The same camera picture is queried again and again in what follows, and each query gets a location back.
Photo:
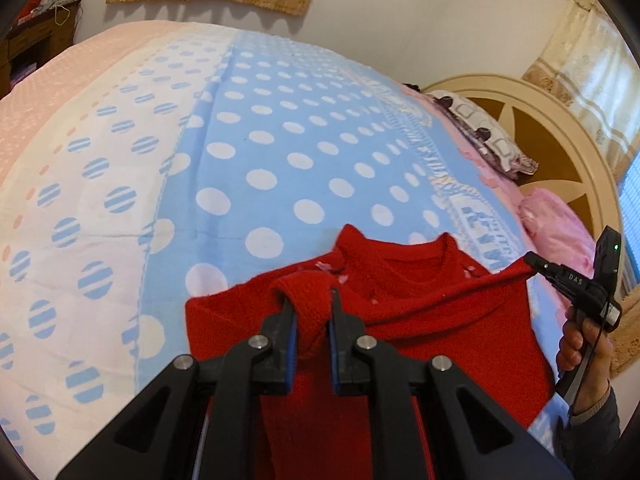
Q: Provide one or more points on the brown wooden desk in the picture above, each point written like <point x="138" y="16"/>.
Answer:
<point x="35" y="45"/>

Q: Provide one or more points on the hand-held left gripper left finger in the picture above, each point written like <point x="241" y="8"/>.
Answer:
<point x="290" y="355"/>

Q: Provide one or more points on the bed with polka dot sheet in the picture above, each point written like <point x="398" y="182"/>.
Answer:
<point x="250" y="135"/>

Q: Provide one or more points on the beige long curtain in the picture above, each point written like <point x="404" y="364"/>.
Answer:
<point x="585" y="75"/>
<point x="627" y="340"/>

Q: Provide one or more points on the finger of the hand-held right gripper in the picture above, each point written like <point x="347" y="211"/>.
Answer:
<point x="542" y="265"/>

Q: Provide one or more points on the pink folded quilt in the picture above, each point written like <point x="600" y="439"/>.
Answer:
<point x="555" y="230"/>

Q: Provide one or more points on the red embroidered knit sweater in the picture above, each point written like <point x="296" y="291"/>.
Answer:
<point x="410" y="355"/>

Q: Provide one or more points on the cream and brown headboard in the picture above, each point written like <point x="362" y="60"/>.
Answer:
<point x="550" y="160"/>

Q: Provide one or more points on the black and white patterned pillow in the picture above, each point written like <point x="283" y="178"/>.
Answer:
<point x="480" y="130"/>

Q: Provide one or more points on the person's right hand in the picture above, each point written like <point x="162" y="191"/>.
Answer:
<point x="567" y="347"/>

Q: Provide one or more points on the red gift bag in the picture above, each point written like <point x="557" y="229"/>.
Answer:
<point x="27" y="12"/>

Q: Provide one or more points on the person's right forearm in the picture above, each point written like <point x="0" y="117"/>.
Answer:
<point x="595" y="430"/>

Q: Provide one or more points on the blue framed window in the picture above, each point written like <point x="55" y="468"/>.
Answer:
<point x="631" y="220"/>

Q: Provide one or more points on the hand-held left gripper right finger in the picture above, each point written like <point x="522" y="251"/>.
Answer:
<point x="334" y="355"/>

